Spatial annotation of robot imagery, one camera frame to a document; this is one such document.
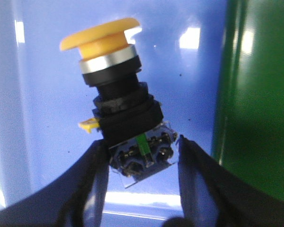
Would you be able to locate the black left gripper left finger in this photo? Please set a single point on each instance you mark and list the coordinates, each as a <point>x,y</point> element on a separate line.
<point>75,199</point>

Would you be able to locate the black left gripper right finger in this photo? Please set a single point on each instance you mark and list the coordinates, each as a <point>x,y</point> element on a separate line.
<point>238,204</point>

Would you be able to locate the yellow mushroom push button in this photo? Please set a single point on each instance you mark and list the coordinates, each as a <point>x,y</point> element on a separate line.
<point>128,116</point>

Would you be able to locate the green conveyor belt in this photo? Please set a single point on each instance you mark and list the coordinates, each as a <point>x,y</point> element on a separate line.
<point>248,136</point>

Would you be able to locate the blue plastic bin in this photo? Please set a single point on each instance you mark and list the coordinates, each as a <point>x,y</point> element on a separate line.
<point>43,95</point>

